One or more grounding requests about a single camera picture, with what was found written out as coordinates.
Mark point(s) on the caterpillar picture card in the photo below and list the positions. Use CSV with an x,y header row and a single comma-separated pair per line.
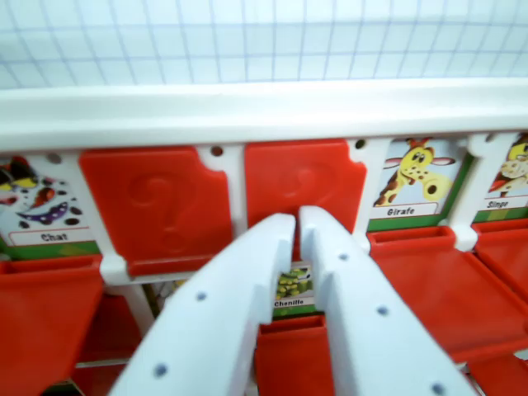
x,y
295,288

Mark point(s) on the giraffe picture card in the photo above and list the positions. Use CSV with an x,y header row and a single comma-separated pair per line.
x,y
412,181

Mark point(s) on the red flap below cat card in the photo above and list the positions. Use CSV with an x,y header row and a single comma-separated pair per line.
x,y
41,313

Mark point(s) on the red flap below caterpillar card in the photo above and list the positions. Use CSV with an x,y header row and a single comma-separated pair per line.
x,y
293,359

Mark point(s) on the red flap with question mark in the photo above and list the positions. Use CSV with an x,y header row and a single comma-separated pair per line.
x,y
156,206

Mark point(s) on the red and white game board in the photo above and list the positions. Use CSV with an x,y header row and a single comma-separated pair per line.
x,y
247,115

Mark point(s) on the cat picture card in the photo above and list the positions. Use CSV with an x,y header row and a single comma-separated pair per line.
x,y
41,206

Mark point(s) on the monkey picture card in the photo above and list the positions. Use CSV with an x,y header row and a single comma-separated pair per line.
x,y
507,177

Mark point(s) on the red flap below monkey card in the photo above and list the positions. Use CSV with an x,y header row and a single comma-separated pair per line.
x,y
505,255

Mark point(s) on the red flap below giraffe card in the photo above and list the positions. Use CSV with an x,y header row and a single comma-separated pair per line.
x,y
437,297

